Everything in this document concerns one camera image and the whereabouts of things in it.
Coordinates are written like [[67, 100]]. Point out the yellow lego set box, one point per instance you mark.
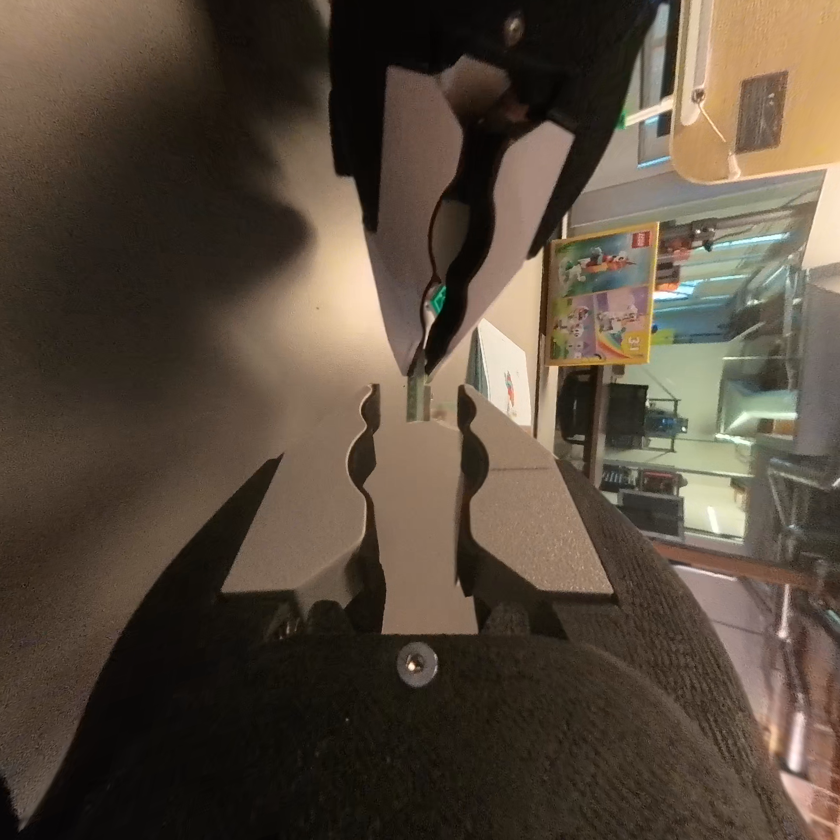
[[600, 295]]

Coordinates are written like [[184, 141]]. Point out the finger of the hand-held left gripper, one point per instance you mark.
[[525, 197], [407, 197]]

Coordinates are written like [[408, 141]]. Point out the multicolour lego model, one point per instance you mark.
[[417, 397]]

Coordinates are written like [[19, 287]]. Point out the open instruction booklet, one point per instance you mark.
[[508, 374]]

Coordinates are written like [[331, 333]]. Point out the black office chair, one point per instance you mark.
[[577, 407]]

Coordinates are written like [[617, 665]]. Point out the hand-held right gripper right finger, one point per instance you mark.
[[544, 525]]

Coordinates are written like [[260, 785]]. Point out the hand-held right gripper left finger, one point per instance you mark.
[[308, 512]]

